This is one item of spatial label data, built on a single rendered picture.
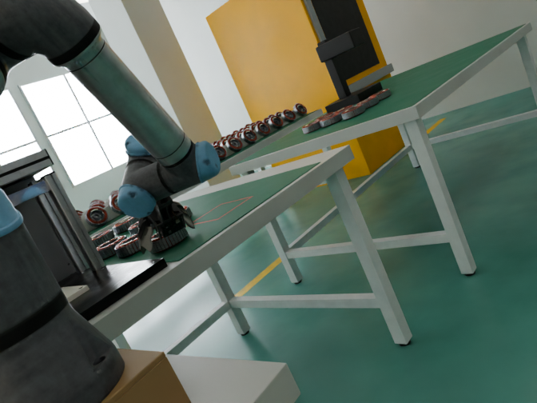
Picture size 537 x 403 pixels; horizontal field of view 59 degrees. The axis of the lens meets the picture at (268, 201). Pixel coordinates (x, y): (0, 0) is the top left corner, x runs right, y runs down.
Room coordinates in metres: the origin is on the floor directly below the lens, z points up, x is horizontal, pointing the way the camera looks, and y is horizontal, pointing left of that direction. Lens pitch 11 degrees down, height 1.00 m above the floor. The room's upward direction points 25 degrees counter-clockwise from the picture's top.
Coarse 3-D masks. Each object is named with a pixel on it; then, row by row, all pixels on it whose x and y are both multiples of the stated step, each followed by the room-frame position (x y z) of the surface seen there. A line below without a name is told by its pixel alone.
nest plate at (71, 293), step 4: (64, 288) 1.15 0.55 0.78; (68, 288) 1.13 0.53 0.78; (72, 288) 1.11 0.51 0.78; (76, 288) 1.09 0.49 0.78; (80, 288) 1.07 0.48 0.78; (84, 288) 1.06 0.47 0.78; (88, 288) 1.07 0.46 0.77; (64, 292) 1.11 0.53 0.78; (68, 292) 1.09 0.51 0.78; (72, 292) 1.07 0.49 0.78; (76, 292) 1.05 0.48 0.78; (80, 292) 1.06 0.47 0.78; (84, 292) 1.06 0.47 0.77; (68, 296) 1.04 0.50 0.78; (72, 296) 1.04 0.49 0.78; (76, 296) 1.05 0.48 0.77; (68, 300) 1.03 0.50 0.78; (72, 300) 1.04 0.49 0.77
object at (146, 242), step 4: (148, 228) 1.19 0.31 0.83; (152, 228) 1.19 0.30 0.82; (144, 232) 1.20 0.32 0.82; (148, 232) 1.20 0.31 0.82; (152, 232) 1.18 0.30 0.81; (144, 236) 1.20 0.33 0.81; (148, 236) 1.19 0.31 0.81; (140, 240) 1.20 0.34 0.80; (144, 240) 1.20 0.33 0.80; (148, 240) 1.19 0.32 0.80; (140, 244) 1.21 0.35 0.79; (144, 244) 1.20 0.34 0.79; (148, 244) 1.19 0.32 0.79; (152, 244) 1.18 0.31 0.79; (140, 248) 1.22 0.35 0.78; (144, 248) 1.22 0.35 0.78; (148, 248) 1.19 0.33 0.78; (152, 248) 1.18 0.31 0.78; (144, 252) 1.23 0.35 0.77
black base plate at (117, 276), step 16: (96, 272) 1.24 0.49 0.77; (112, 272) 1.15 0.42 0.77; (128, 272) 1.07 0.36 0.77; (144, 272) 1.01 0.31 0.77; (96, 288) 1.05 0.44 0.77; (112, 288) 0.99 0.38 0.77; (128, 288) 0.98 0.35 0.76; (80, 304) 0.98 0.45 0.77; (96, 304) 0.93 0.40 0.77; (112, 304) 0.95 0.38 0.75
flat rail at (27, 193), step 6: (30, 186) 1.23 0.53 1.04; (36, 186) 1.24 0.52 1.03; (42, 186) 1.25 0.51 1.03; (48, 186) 1.26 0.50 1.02; (18, 192) 1.21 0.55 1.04; (24, 192) 1.22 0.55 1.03; (30, 192) 1.23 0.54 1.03; (36, 192) 1.24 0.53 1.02; (42, 192) 1.25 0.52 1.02; (12, 198) 1.20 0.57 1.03; (18, 198) 1.21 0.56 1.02; (24, 198) 1.22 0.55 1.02; (30, 198) 1.22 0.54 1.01; (12, 204) 1.19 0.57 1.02; (18, 204) 1.20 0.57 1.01
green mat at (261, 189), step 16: (272, 176) 1.61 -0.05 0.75; (288, 176) 1.47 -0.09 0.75; (224, 192) 1.75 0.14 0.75; (240, 192) 1.59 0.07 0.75; (256, 192) 1.45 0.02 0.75; (272, 192) 1.34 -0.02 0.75; (192, 208) 1.71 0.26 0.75; (208, 208) 1.56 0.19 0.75; (224, 208) 1.43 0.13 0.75; (240, 208) 1.32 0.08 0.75; (208, 224) 1.30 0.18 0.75; (224, 224) 1.21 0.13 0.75; (192, 240) 1.19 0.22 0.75; (208, 240) 1.12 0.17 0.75; (112, 256) 1.48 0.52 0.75; (144, 256) 1.26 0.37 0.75; (160, 256) 1.18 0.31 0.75; (176, 256) 1.10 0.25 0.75
